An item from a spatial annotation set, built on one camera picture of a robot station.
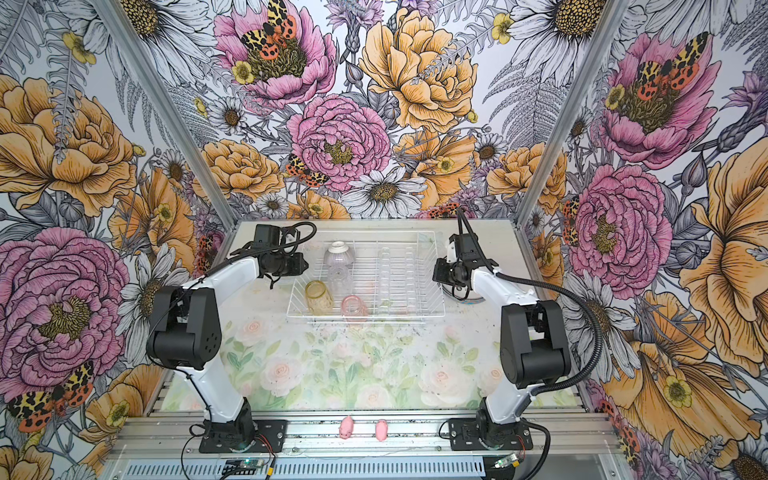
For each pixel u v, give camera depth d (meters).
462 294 0.81
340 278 1.02
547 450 0.68
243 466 0.71
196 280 0.55
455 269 0.81
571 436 0.77
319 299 0.89
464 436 0.74
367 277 1.06
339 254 1.03
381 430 0.75
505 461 0.72
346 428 0.75
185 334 0.50
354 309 0.94
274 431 0.75
